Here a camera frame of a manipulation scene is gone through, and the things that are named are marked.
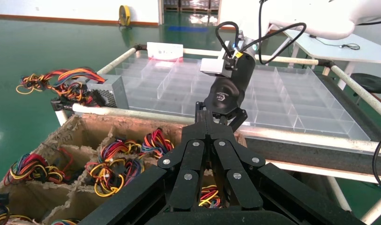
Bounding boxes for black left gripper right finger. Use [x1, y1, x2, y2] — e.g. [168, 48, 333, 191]
[207, 110, 365, 225]

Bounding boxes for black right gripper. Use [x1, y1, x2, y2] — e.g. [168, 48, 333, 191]
[194, 52, 257, 131]

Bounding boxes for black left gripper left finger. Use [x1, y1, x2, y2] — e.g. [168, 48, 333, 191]
[78, 110, 209, 225]

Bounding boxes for white label card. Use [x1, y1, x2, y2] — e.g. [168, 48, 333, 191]
[147, 42, 184, 61]

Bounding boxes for clear acrylic divider tray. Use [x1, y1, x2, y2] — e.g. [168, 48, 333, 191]
[114, 52, 371, 142]

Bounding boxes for brown cardboard divider box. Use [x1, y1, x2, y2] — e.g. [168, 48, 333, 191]
[0, 113, 248, 225]

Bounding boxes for distant stacked goods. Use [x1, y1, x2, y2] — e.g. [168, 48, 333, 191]
[163, 0, 220, 13]

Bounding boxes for white side table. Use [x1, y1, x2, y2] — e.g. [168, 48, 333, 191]
[269, 26, 381, 90]

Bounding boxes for yellow round fan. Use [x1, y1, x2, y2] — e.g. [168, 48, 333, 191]
[118, 4, 132, 27]

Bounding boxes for black round stool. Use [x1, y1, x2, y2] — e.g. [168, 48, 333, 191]
[351, 73, 381, 94]

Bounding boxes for black cable with yellow tag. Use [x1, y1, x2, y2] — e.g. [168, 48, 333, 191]
[215, 21, 240, 60]

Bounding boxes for long black arm cable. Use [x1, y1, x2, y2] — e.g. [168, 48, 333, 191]
[258, 0, 307, 66]

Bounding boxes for grey power supply with wires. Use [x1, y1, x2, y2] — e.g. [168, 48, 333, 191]
[15, 67, 129, 110]

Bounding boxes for black hanging cable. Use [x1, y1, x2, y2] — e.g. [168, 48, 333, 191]
[372, 128, 381, 185]

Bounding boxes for thin black cable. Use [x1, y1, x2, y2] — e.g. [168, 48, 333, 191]
[309, 34, 361, 51]

